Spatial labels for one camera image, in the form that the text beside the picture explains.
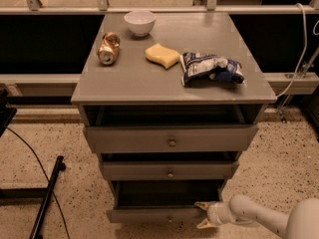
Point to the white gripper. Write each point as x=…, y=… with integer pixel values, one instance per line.
x=214, y=213

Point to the grey bottom drawer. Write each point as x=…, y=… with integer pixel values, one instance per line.
x=162, y=200

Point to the grey drawer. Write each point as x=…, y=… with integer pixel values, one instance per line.
x=151, y=139
x=167, y=170
x=162, y=200

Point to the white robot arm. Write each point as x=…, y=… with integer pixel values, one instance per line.
x=301, y=223

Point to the grey middle drawer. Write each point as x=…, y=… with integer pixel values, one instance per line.
x=167, y=170

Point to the grey top drawer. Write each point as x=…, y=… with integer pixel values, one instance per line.
x=151, y=139

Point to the grey wooden drawer cabinet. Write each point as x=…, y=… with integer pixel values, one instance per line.
x=136, y=92

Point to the blue white chip bag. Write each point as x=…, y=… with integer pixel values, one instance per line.
x=210, y=67

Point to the black metal stand leg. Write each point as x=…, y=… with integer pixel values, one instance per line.
x=49, y=190

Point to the yellow sponge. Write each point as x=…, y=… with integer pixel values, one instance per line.
x=162, y=55

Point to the crushed golden soda can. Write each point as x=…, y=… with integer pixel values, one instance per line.
x=109, y=48

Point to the white ceramic bowl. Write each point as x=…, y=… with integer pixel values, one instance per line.
x=140, y=23

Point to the black device at left edge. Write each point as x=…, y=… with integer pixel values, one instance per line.
x=6, y=113

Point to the metal railing frame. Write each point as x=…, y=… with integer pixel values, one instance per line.
x=159, y=4

